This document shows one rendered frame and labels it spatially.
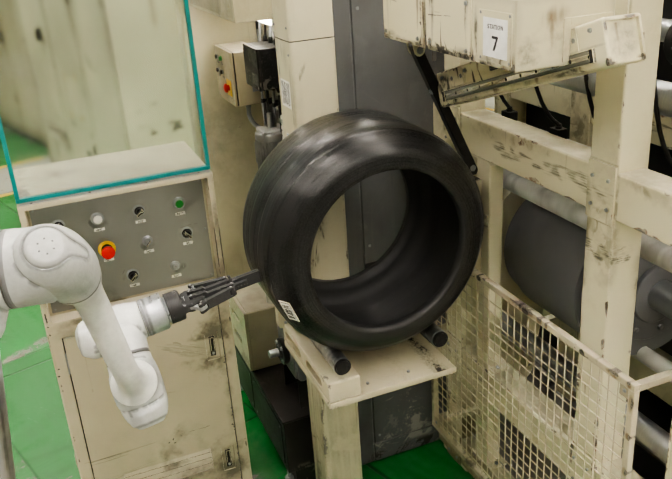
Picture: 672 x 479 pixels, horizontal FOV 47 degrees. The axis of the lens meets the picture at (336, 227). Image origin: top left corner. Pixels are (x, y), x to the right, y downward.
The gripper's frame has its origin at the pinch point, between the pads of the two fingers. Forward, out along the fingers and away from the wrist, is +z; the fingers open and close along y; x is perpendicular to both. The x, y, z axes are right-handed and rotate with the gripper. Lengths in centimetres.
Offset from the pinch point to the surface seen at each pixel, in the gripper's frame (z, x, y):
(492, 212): 81, 18, 19
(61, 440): -72, 105, 124
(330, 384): 11.2, 30.0, -12.0
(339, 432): 19, 77, 25
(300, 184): 16.5, -22.8, -9.1
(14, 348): -88, 103, 215
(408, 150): 43, -23, -12
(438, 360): 44, 41, -7
